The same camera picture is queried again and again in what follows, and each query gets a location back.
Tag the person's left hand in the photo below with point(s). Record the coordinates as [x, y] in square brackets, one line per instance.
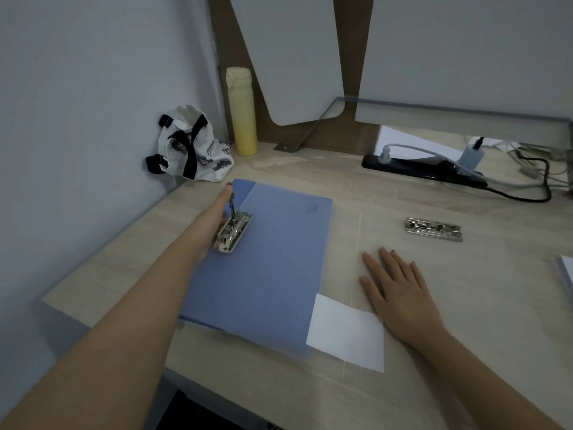
[208, 232]

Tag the person's right hand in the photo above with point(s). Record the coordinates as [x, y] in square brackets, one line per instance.
[403, 304]

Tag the metal clip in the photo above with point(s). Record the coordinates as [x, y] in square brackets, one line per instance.
[434, 229]
[233, 232]

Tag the transparent folder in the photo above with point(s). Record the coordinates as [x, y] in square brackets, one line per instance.
[344, 331]

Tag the blue folder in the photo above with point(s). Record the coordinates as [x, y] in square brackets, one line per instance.
[268, 273]

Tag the stack of white paper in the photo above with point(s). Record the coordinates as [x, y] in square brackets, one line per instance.
[567, 273]

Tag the person's left forearm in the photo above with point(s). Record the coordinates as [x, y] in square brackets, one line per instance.
[89, 353]

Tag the person's right forearm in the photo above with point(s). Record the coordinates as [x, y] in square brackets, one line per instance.
[483, 389]

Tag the white black printed bag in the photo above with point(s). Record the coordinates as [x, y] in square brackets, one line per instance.
[210, 161]

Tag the yellow bottle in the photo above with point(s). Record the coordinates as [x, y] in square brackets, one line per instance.
[244, 116]

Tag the white charger adapter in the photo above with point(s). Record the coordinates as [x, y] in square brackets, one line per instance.
[470, 158]

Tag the loose white papers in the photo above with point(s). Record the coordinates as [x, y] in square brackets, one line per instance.
[412, 143]

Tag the white rounded board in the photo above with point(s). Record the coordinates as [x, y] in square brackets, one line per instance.
[291, 62]

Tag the brown cardboard board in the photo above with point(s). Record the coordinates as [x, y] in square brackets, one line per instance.
[353, 40]

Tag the large white board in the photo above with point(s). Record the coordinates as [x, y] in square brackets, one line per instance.
[470, 53]

